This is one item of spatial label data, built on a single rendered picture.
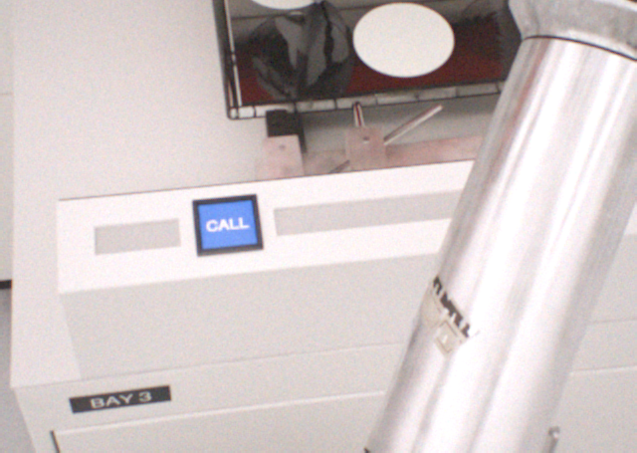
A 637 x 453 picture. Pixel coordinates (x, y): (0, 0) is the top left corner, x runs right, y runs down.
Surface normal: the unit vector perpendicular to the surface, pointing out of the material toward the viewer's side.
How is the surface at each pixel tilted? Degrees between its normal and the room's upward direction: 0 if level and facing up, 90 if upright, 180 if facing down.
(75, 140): 0
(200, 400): 90
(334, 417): 90
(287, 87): 0
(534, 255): 33
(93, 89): 0
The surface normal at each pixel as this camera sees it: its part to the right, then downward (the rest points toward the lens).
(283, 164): 0.01, -0.59
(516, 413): 0.40, 0.11
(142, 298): 0.13, 0.80
